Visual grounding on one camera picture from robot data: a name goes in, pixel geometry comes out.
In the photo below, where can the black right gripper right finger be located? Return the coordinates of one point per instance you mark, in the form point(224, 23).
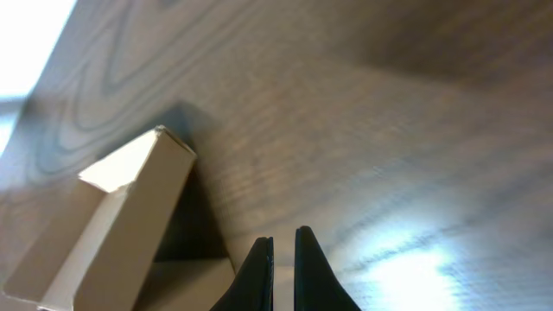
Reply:
point(316, 287)

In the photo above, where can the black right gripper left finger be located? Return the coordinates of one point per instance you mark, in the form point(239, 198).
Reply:
point(252, 287)

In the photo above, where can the cardboard box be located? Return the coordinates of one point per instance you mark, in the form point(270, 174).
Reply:
point(99, 252)

